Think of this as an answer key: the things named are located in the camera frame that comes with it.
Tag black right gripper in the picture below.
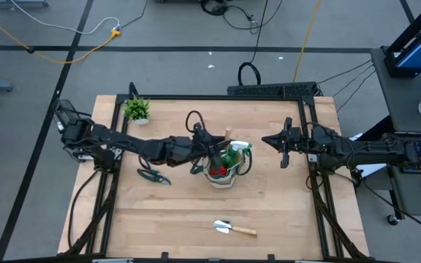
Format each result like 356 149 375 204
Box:
261 116 314 170

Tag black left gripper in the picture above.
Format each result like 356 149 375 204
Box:
189 121 235 167

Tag green plastic spray bottle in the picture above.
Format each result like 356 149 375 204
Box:
220 140 254 169

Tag red black gardening glove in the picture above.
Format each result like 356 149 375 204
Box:
209 164 229 177

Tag green handled pruning shears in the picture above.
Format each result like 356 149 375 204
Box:
136 167 172 186

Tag wide trowel wooden handle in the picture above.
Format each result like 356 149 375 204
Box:
212 218 259 238

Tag cream green canvas gardening bag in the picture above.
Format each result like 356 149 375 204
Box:
190 140 254 190

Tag black perforated long box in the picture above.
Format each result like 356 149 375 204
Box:
226 81 319 98

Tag small green potted plant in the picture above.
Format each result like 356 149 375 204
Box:
122 95 151 126

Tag white paper sheet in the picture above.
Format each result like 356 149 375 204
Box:
352 132 387 178

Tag grey side table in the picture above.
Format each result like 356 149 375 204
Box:
370 47 421 226

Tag black mesh control box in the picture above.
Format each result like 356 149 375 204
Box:
52 99 88 133

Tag black looped floor cable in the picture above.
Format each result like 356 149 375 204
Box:
237 0 270 87

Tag black aluminium table frame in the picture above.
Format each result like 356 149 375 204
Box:
62 82 371 262

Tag yellow hanging cable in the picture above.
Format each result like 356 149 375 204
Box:
292 0 322 83

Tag black coiled cable bundle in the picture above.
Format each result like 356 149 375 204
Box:
200 0 259 33

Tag yellow floor extension cable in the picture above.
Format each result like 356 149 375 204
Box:
0 5 122 65

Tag white floor cable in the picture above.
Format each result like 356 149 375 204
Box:
9 0 121 36

